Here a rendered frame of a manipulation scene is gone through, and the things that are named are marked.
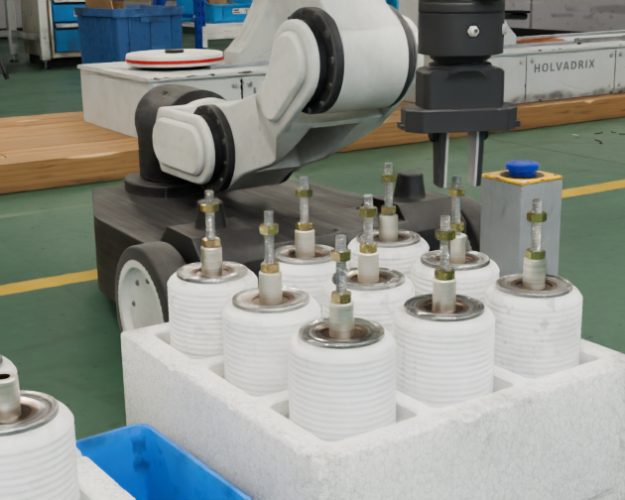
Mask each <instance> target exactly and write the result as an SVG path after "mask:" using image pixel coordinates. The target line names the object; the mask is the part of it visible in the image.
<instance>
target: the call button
mask: <svg viewBox="0 0 625 500"><path fill-rule="evenodd" d="M505 169H506V170H507V171H509V175H510V176H514V177H531V176H534V175H535V174H536V171H538V170H539V163H537V162H535V161H529V160H513V161H509V162H507V163H506V168H505Z"/></svg>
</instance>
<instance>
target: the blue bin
mask: <svg viewBox="0 0 625 500"><path fill-rule="evenodd" d="M75 445H76V448H77V449H79V450H80V452H81V455H82V456H86V457H88V458H89V459H90V460H91V461H92V462H93V463H95V464H96V465H97V466H98V467H99V468H100V469H101V470H103V471H104V472H105V473H106V474H107V475H108V476H109V477H111V478H112V479H113V480H114V481H115V482H116V483H118V485H119V486H120V487H121V488H123V489H124V490H126V491H127V492H128V493H129V494H130V495H131V496H132V497H134V498H135V499H136V500H253V499H252V498H250V497H249V496H248V495H246V494H245V493H244V492H242V491H241V490H239V489H238V488H237V487H235V486H234V485H232V484H231V483H230V482H228V481H227V480H226V479H224V478H223V477H221V476H220V475H219V474H217V473H216V472H214V471H213V470H212V469H210V468H209V467H207V466H206V465H205V464H203V463H202V462H201V461H199V460H198V459H196V458H195V457H194V456H192V455H191V454H189V453H188V452H187V451H185V450H184V449H183V448H181V447H180V446H178V445H177V444H176V443H174V442H173V441H171V440H170V439H169V438H167V437H166V436H164V435H163V434H161V433H160V432H159V431H157V430H156V429H154V428H153V427H152V426H150V425H147V424H134V425H130V426H126V427H123V428H119V429H115V430H112V431H108V432H105V433H101V434H98V435H94V436H91V437H85V438H81V439H77V440H76V441H75Z"/></svg>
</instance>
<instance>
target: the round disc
mask: <svg viewBox="0 0 625 500"><path fill-rule="evenodd" d="M125 62H126V64H128V65H130V66H137V67H140V68H141V69H148V70H187V69H199V68H205V67H204V66H205V65H212V64H218V63H222V62H223V55H222V51H217V50H200V49H167V50H152V51H141V52H133V53H128V54H127V55H126V58H125Z"/></svg>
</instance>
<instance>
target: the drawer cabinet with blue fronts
mask: <svg viewBox="0 0 625 500"><path fill-rule="evenodd" d="M46 1H47V14H48V27H49V39H50V52H51V60H50V61H48V62H47V66H50V67H67V66H77V65H78V64H82V60H81V51H80V41H79V32H78V23H77V15H74V7H86V5H85V1H84V0H46ZM20 2H21V14H22V26H23V32H30V33H38V26H37V13H36V1H35V0H20ZM24 49H25V53H26V54H30V63H36V64H41V65H45V63H44V62H43V61H41V60H40V50H39V41H34V40H28V39H24Z"/></svg>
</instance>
